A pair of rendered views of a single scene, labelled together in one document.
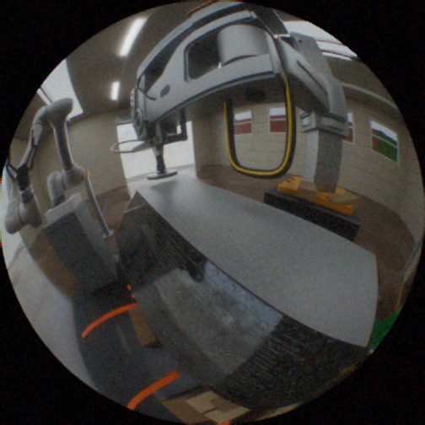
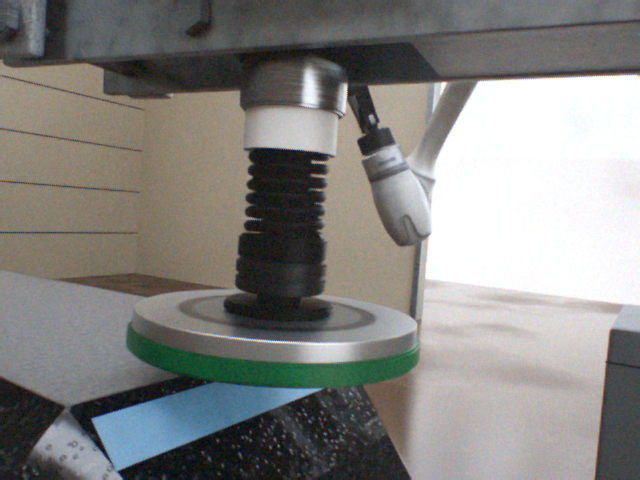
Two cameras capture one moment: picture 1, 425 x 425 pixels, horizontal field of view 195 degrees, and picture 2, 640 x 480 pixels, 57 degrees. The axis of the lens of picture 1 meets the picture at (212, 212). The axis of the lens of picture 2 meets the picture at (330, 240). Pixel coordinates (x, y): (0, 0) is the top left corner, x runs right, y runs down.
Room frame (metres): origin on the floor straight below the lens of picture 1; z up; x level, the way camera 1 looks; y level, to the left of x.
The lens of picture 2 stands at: (1.27, 0.20, 0.96)
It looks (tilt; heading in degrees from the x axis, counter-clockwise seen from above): 3 degrees down; 159
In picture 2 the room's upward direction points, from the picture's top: 4 degrees clockwise
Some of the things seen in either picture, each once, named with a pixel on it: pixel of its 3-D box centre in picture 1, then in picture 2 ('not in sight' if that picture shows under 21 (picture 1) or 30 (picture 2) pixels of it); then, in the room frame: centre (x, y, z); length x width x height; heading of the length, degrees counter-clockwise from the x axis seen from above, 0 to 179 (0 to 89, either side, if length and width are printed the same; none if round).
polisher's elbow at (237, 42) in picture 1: (248, 53); not in sight; (0.38, -0.15, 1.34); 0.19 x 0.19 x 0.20
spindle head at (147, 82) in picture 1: (159, 104); not in sight; (0.78, 0.27, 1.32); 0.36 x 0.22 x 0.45; 46
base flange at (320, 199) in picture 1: (317, 189); not in sight; (0.64, -0.75, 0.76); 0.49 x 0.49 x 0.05; 39
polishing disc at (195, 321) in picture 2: (162, 173); (277, 318); (0.83, 0.33, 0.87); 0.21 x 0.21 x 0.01
